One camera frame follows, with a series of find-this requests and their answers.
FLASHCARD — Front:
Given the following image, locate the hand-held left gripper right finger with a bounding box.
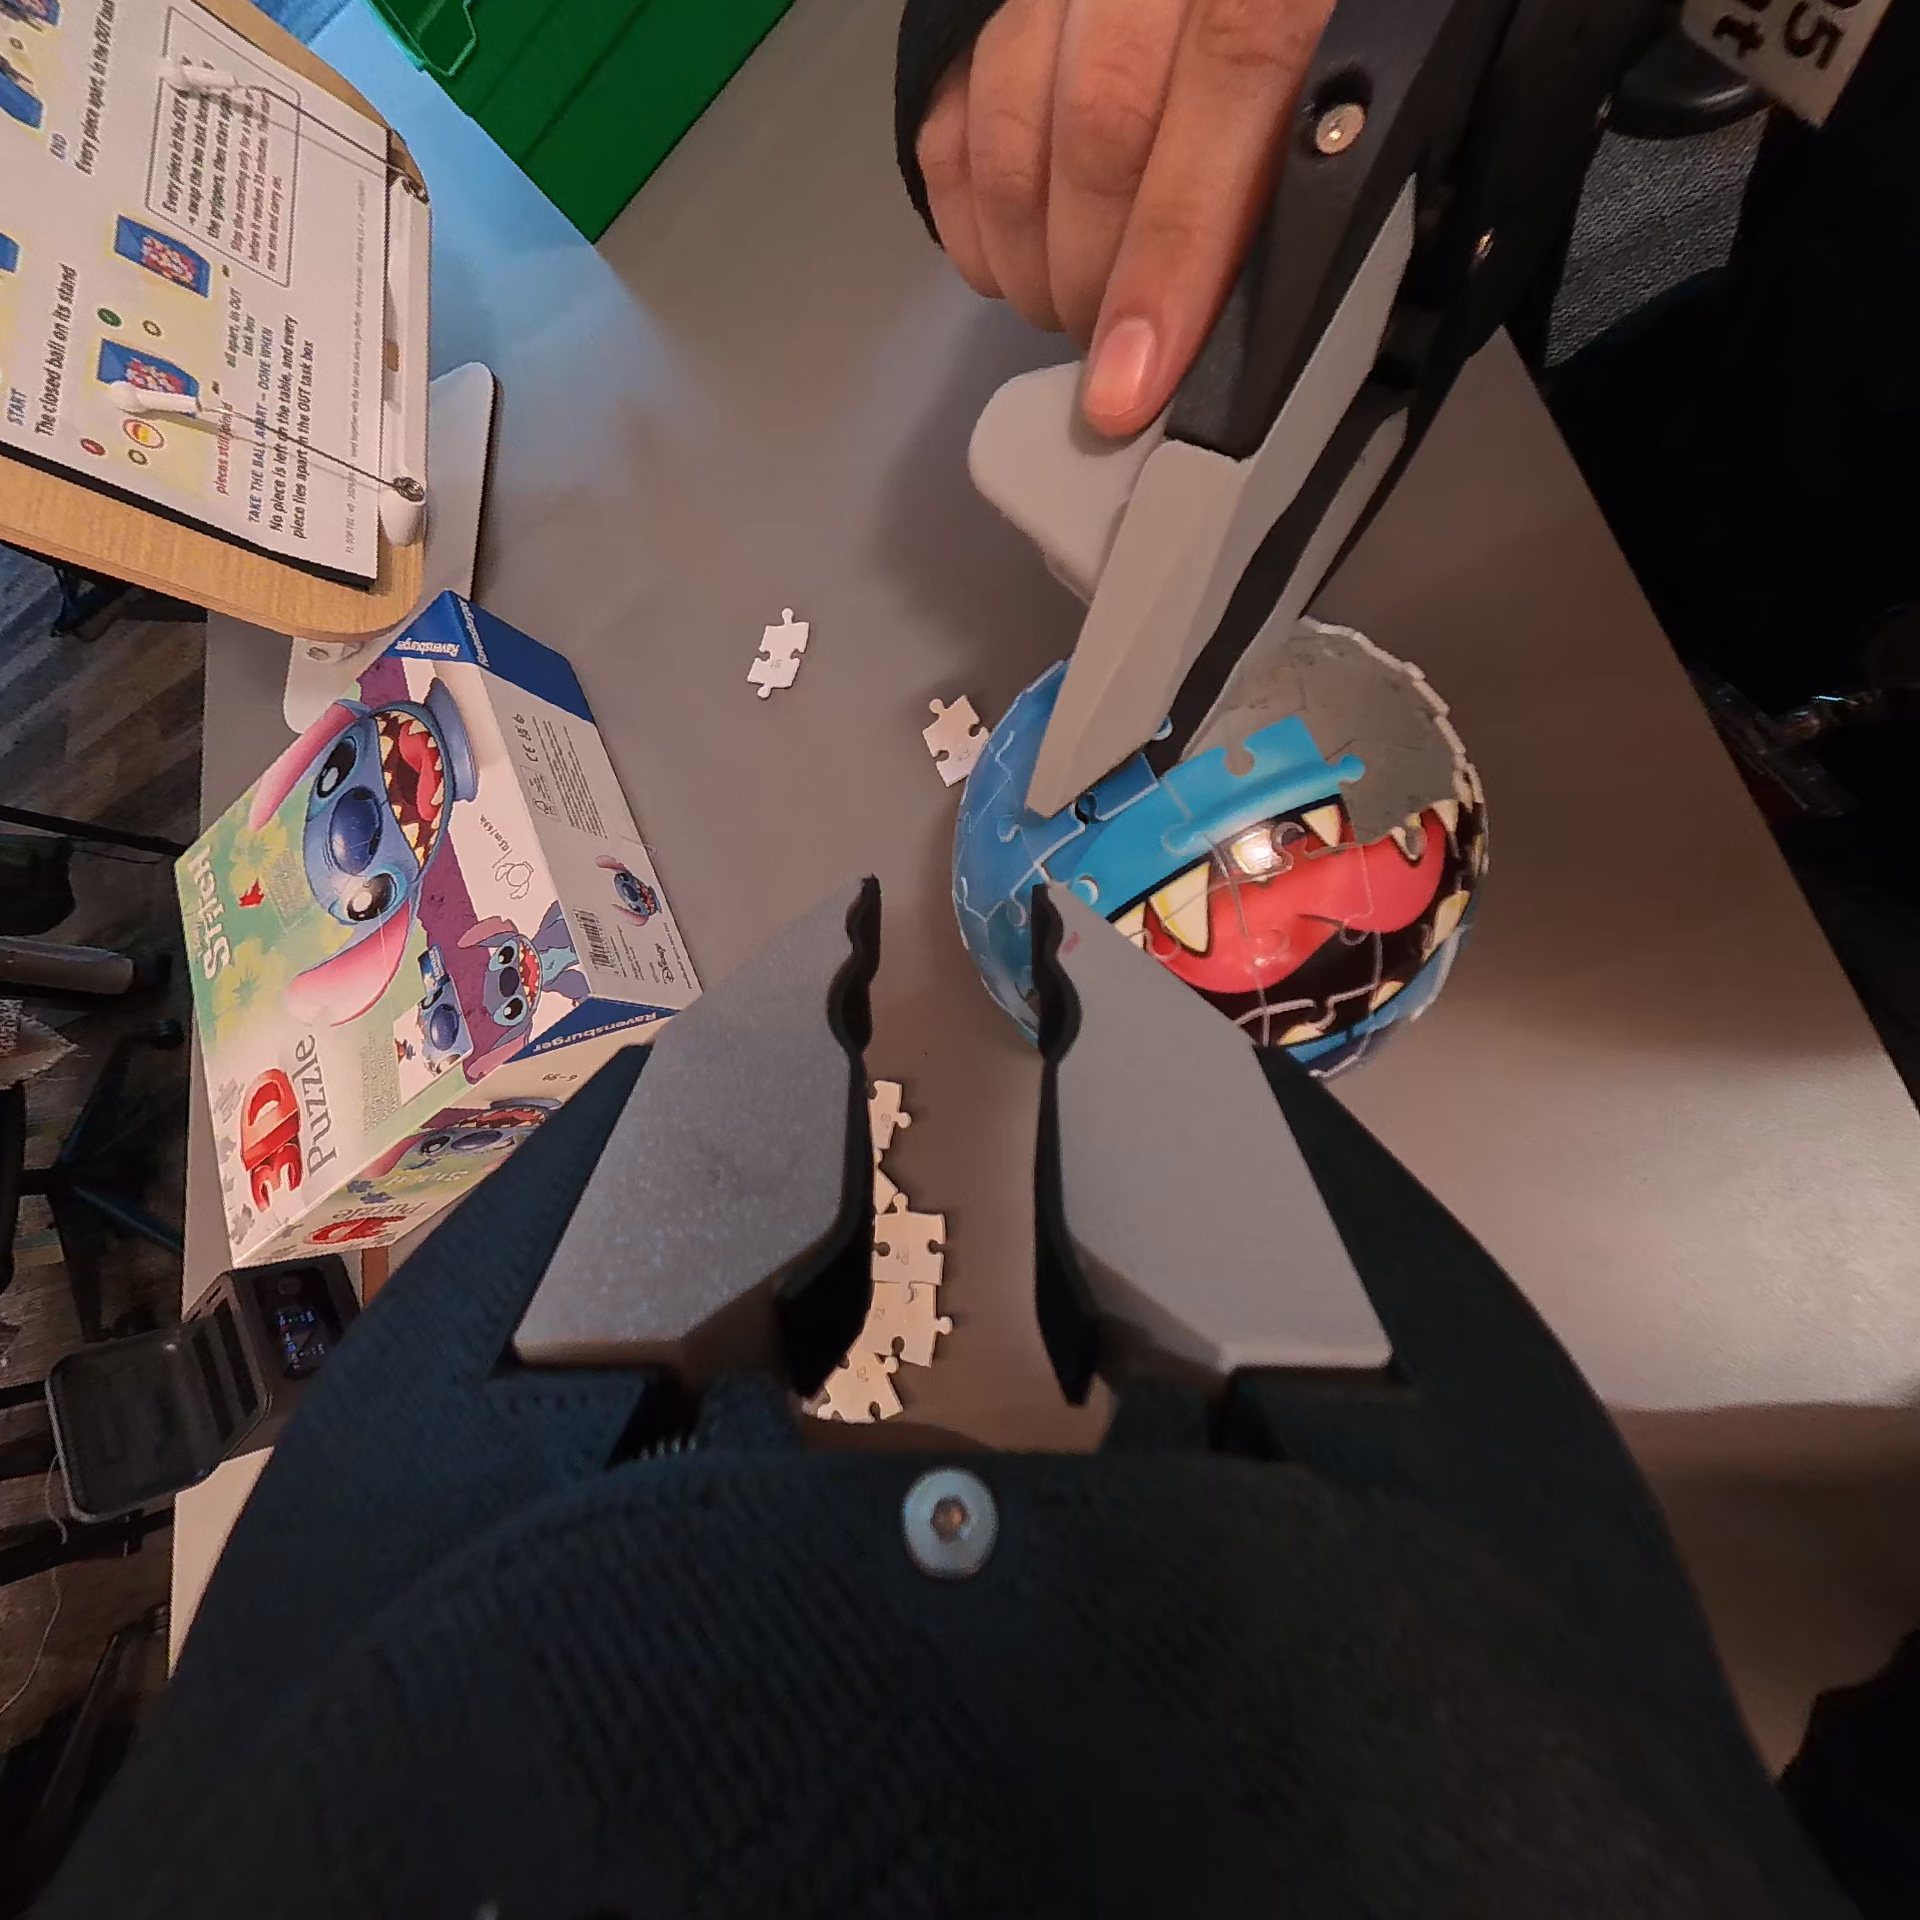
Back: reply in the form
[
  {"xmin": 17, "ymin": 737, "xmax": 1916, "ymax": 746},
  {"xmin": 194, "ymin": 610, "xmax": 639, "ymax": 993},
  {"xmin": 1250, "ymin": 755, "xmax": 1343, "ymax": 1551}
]
[{"xmin": 1027, "ymin": 882, "xmax": 1398, "ymax": 1409}]

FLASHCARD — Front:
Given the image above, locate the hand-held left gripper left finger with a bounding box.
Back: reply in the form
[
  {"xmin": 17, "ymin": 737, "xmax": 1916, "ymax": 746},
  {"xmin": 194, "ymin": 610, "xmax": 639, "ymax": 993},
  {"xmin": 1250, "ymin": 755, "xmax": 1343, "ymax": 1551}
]
[{"xmin": 513, "ymin": 876, "xmax": 884, "ymax": 1398}]

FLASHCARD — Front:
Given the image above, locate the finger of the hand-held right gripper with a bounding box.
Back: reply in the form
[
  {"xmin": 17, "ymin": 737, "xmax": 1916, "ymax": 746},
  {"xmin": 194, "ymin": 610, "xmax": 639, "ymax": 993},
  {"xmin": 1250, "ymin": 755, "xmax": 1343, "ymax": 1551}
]
[
  {"xmin": 1173, "ymin": 432, "xmax": 1408, "ymax": 755},
  {"xmin": 1032, "ymin": 174, "xmax": 1427, "ymax": 821}
]

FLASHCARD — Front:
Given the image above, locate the blue puzzle ball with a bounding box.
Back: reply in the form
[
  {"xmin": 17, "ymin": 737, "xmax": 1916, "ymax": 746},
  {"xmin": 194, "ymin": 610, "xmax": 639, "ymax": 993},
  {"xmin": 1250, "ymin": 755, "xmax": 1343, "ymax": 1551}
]
[{"xmin": 952, "ymin": 618, "xmax": 1492, "ymax": 1082}]

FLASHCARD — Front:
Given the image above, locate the cartoon puzzle box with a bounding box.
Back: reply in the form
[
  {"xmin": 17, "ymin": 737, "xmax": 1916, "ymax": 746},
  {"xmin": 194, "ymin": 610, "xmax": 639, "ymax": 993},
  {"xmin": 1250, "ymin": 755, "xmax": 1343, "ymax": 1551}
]
[{"xmin": 173, "ymin": 587, "xmax": 703, "ymax": 1273}]

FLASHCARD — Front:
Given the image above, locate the person's right hand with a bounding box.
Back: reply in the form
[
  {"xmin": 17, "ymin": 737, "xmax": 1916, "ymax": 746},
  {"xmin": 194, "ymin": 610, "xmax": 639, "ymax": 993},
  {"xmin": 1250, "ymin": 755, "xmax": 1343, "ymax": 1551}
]
[{"xmin": 914, "ymin": 0, "xmax": 1334, "ymax": 440}]

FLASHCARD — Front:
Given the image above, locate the cluster of white jigsaw parts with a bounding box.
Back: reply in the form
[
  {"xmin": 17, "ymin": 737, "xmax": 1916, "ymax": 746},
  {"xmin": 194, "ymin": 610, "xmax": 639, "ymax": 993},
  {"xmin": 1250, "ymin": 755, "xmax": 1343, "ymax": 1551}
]
[{"xmin": 801, "ymin": 1075, "xmax": 957, "ymax": 1423}]

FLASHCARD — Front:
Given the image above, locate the black digital timer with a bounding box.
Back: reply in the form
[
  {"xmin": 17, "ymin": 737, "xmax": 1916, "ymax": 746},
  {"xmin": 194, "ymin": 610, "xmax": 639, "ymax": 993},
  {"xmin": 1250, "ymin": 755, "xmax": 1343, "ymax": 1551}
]
[{"xmin": 43, "ymin": 1263, "xmax": 362, "ymax": 1524}]

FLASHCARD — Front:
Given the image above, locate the green plastic bin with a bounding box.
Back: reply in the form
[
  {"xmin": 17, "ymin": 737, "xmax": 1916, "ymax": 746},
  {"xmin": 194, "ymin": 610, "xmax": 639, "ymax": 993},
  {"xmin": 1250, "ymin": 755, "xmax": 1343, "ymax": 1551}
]
[{"xmin": 366, "ymin": 0, "xmax": 797, "ymax": 241}]

